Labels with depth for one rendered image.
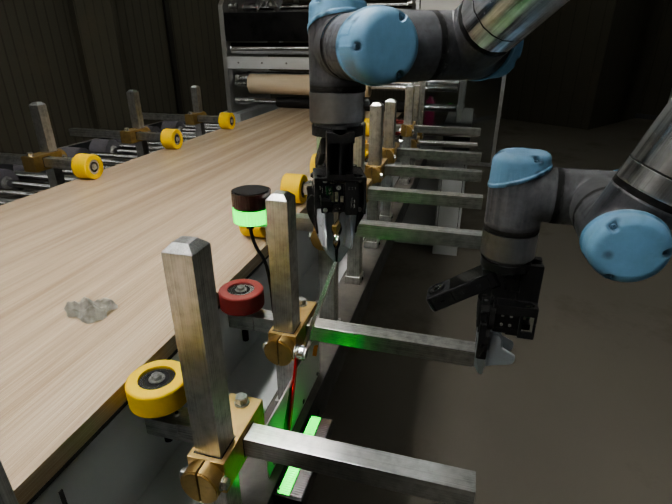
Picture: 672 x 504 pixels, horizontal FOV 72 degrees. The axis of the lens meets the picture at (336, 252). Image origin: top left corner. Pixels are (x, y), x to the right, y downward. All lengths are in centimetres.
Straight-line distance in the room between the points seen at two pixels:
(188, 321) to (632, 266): 45
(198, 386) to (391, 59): 41
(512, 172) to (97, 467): 71
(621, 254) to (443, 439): 140
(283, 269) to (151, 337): 23
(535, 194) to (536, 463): 133
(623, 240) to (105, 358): 66
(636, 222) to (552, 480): 140
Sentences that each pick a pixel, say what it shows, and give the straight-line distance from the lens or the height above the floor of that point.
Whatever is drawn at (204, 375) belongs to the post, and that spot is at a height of 98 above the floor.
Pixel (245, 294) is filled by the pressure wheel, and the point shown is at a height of 91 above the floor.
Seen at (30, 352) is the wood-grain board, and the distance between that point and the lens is 82.
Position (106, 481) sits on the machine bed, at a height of 72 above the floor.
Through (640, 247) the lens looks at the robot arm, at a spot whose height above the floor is 113.
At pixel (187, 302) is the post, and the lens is 50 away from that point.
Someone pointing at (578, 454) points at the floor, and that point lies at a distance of 196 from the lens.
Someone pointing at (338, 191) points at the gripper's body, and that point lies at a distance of 65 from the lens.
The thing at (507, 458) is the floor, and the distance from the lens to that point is 185.
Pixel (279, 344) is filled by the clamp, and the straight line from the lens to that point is 77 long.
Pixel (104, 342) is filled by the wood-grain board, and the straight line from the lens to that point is 79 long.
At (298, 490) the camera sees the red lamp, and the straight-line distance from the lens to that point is 78.
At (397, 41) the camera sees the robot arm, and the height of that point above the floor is 131.
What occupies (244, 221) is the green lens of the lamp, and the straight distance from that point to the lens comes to 71.
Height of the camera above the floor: 131
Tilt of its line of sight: 25 degrees down
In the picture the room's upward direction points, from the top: straight up
